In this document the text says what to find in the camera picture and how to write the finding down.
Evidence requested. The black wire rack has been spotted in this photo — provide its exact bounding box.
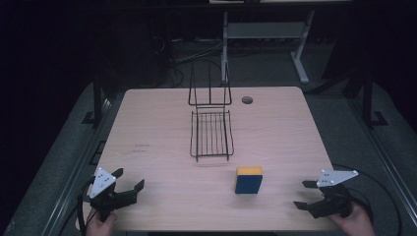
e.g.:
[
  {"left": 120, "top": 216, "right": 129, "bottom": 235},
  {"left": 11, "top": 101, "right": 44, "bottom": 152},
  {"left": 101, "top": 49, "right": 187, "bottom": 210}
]
[{"left": 187, "top": 61, "right": 236, "bottom": 163}]

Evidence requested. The person's right hand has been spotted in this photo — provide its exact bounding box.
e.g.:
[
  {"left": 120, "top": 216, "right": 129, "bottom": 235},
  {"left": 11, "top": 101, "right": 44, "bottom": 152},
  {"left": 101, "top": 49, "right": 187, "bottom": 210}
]
[{"left": 328, "top": 200, "right": 377, "bottom": 236}]

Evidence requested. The black metal stand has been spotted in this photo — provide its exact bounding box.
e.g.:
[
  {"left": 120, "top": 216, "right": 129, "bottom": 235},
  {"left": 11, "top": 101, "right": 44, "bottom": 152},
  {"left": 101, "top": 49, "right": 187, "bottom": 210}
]
[
  {"left": 82, "top": 70, "right": 106, "bottom": 127},
  {"left": 359, "top": 70, "right": 389, "bottom": 129}
]

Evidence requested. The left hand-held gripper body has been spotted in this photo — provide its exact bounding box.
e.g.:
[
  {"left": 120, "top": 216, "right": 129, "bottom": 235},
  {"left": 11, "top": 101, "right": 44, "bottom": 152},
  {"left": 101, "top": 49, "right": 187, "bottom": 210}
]
[{"left": 88, "top": 166, "right": 139, "bottom": 223}]

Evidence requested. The white metal desk frame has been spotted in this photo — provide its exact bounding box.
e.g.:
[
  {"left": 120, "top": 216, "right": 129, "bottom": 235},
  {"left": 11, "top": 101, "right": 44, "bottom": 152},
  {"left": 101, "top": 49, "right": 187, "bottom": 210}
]
[{"left": 221, "top": 10, "right": 317, "bottom": 85}]

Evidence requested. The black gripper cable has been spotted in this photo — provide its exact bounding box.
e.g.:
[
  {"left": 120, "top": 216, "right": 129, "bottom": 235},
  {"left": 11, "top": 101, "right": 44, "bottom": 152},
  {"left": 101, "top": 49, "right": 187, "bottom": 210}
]
[
  {"left": 330, "top": 162, "right": 403, "bottom": 236},
  {"left": 59, "top": 181, "right": 99, "bottom": 236}
]

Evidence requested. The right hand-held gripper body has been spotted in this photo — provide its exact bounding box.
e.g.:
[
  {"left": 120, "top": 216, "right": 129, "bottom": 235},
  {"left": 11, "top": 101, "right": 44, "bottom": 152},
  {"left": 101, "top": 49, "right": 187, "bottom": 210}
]
[{"left": 307, "top": 168, "right": 360, "bottom": 220}]

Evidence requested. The bundle of floor cables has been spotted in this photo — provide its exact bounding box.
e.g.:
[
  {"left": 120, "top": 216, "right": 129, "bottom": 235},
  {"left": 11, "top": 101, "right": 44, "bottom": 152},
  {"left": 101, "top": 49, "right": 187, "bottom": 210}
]
[{"left": 151, "top": 34, "right": 228, "bottom": 89}]

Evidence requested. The aluminium rail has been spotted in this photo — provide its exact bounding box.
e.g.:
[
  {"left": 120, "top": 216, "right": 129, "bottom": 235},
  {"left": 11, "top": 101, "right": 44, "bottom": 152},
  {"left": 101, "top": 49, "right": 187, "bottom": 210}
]
[
  {"left": 347, "top": 96, "right": 417, "bottom": 219},
  {"left": 40, "top": 97, "right": 114, "bottom": 236}
]

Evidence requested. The person's left hand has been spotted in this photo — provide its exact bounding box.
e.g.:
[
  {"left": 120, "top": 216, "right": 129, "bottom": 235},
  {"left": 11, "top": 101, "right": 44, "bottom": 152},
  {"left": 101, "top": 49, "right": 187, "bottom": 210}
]
[{"left": 85, "top": 210, "right": 118, "bottom": 236}]

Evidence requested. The blue and yellow block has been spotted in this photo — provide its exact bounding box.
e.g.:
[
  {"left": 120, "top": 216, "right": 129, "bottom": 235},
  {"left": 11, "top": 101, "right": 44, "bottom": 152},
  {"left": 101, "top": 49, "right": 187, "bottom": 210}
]
[{"left": 234, "top": 165, "right": 265, "bottom": 196}]

